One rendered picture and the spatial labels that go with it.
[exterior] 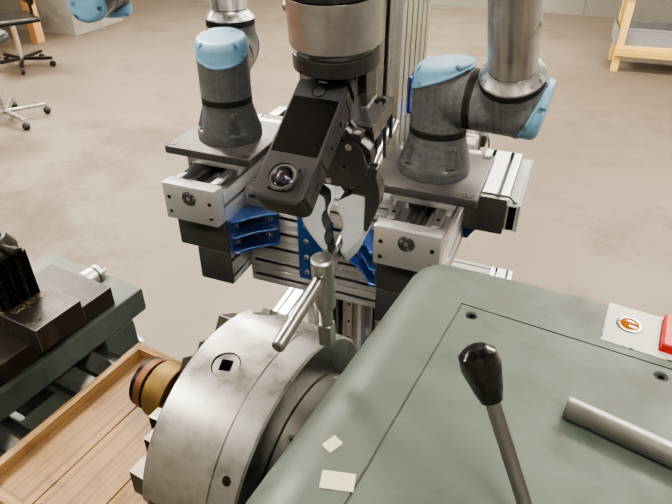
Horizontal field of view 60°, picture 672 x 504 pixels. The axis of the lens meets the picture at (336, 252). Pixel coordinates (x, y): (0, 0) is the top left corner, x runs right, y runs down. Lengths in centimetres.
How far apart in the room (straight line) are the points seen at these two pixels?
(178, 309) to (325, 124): 236
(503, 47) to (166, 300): 215
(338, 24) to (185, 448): 46
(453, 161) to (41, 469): 92
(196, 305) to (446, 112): 187
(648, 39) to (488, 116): 542
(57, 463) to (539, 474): 79
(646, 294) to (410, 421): 260
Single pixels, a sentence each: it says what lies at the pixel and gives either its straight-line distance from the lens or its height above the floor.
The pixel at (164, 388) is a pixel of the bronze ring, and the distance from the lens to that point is 84.
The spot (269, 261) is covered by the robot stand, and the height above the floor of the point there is 86.
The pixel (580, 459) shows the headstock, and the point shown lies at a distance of 61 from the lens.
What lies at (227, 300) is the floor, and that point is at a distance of 278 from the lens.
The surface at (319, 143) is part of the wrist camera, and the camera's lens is 46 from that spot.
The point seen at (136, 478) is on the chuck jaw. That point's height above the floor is 110.
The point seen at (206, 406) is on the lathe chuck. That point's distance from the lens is 67.
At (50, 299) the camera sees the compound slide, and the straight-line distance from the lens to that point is 123.
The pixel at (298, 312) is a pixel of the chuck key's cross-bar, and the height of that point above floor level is 138.
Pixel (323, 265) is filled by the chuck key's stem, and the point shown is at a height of 140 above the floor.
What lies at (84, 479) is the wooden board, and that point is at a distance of 108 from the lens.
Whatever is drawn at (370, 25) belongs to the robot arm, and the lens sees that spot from 47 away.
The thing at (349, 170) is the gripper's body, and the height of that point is 149.
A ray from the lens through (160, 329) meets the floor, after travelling 270.
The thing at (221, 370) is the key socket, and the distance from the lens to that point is 69.
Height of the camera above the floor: 171
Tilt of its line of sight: 34 degrees down
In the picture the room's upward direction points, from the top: straight up
